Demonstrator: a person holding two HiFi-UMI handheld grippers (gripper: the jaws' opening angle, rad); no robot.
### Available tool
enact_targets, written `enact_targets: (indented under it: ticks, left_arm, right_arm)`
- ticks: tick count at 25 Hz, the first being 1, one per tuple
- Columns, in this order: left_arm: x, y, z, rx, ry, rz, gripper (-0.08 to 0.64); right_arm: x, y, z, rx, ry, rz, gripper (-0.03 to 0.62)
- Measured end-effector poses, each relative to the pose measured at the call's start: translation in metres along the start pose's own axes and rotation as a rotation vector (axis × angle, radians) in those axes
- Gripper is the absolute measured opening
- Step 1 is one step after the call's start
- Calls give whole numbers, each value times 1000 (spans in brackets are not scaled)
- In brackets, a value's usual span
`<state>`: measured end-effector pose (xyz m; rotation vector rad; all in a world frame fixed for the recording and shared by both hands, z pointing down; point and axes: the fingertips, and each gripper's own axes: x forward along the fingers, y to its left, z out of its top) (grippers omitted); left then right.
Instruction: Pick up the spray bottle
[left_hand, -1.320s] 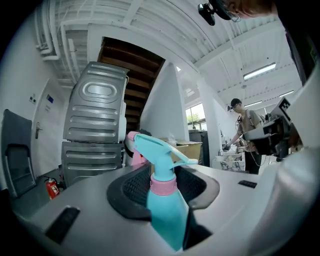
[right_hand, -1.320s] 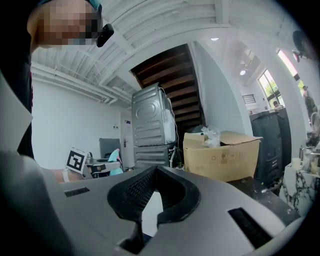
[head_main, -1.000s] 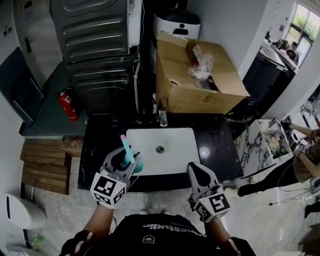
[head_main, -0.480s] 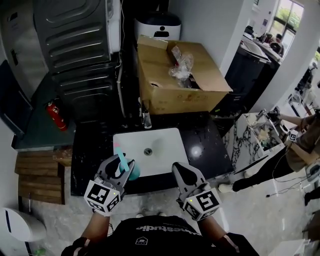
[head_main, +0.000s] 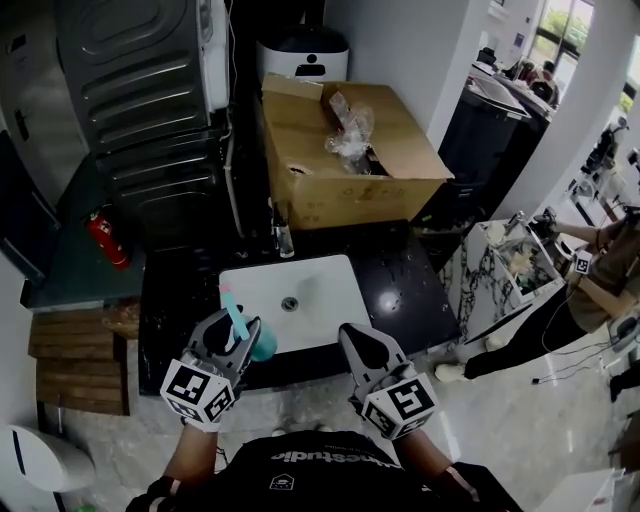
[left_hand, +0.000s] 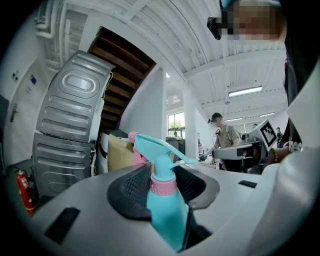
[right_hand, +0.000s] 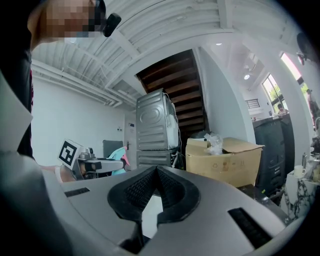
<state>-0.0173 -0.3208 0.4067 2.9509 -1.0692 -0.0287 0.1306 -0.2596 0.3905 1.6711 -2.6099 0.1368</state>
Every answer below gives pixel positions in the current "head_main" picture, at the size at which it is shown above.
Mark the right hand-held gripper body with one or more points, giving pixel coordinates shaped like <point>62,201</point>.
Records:
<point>400,400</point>

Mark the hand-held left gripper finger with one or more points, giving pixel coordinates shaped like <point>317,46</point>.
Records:
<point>248,350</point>
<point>205,345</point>

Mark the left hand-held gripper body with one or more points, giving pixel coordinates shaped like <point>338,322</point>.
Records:
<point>197,387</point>

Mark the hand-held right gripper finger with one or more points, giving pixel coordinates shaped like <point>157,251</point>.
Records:
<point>367,367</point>

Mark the person's left forearm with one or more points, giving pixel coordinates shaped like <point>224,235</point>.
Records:
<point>195,455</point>

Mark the person's right forearm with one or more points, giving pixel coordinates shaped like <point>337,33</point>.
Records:
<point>422,450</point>

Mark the metal sink drain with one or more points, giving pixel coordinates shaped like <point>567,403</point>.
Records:
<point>290,303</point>

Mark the white sink basin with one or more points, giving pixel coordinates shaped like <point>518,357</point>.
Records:
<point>325,277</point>

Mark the person's black shirt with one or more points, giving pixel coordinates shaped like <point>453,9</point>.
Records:
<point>325,480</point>

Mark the chrome faucet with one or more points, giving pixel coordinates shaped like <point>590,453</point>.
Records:
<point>283,235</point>

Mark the wooden slatted rack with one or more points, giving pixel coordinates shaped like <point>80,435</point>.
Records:
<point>75,360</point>

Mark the red fire extinguisher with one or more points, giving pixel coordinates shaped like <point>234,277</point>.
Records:
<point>109,240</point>

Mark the marble patterned cabinet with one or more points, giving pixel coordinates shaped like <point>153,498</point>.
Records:
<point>480,280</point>

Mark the white rounded appliance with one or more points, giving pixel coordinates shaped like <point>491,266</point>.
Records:
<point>40,465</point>

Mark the large cardboard box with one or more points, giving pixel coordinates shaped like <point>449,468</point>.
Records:
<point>325,190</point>

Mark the crumpled clear plastic wrap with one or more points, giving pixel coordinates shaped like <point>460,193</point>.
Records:
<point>350,135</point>

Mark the tall black bin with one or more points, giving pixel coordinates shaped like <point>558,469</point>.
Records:
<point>480,150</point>

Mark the grey ribbed metal appliance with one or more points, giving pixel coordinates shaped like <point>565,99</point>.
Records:
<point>140,100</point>

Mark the grey door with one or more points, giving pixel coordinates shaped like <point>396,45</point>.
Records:
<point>45,115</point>

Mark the white bin with dark lid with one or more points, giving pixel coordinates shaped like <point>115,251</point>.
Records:
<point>305,50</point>

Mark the window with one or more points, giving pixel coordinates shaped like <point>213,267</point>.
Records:
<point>560,30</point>

